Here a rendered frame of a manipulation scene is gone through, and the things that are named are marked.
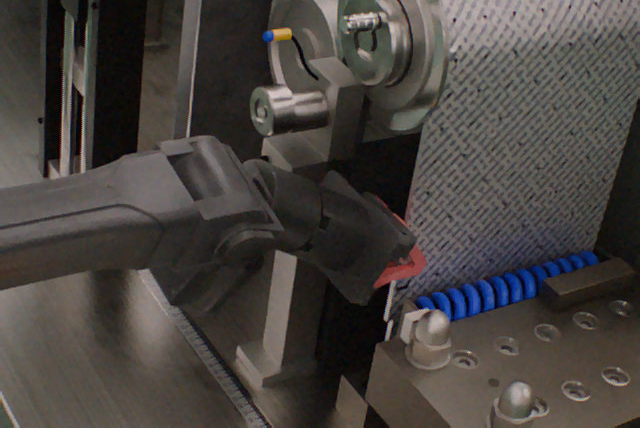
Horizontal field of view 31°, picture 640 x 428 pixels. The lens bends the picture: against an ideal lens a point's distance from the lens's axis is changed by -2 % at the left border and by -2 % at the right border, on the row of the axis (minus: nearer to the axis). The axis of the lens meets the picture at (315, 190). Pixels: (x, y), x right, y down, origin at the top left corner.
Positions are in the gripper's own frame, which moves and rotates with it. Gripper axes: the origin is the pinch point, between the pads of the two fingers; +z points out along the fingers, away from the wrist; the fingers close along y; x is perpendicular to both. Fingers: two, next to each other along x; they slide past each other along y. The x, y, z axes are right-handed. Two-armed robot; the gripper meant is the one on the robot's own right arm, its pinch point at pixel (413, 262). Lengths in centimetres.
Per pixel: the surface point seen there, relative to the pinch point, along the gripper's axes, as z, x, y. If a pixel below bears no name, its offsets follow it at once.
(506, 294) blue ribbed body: 8.7, 1.5, 3.5
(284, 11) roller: -8.0, 10.4, -22.4
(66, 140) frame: -6.8, -15.7, -43.4
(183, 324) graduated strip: -1.1, -20.2, -17.9
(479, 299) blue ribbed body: 6.1, 0.2, 3.3
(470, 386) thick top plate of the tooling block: 0.8, -4.1, 11.4
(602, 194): 16.5, 12.8, 0.2
